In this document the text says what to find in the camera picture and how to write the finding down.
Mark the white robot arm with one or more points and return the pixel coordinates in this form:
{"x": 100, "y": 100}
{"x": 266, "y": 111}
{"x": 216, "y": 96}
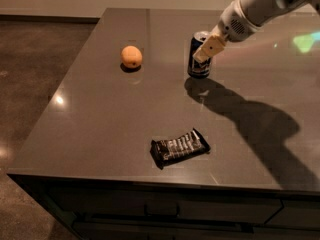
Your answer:
{"x": 259, "y": 12}

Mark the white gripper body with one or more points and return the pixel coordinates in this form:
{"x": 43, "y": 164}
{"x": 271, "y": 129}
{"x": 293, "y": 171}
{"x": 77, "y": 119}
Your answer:
{"x": 234, "y": 28}

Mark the dark cabinet drawer front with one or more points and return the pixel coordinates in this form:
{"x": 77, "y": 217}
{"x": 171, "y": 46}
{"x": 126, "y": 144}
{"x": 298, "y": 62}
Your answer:
{"x": 211, "y": 207}

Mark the orange fruit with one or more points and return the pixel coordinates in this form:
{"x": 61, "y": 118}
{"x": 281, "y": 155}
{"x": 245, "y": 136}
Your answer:
{"x": 131, "y": 57}

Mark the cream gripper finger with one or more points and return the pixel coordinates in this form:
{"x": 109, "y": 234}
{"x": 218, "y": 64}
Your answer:
{"x": 213, "y": 45}

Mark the black drawer handle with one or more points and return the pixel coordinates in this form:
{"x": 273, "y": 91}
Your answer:
{"x": 162, "y": 209}

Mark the black snack bar wrapper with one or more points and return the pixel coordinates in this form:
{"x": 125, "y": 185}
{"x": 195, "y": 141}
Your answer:
{"x": 187, "y": 146}

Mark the blue pepsi can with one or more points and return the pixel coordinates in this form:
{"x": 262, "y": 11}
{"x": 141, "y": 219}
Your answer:
{"x": 198, "y": 68}

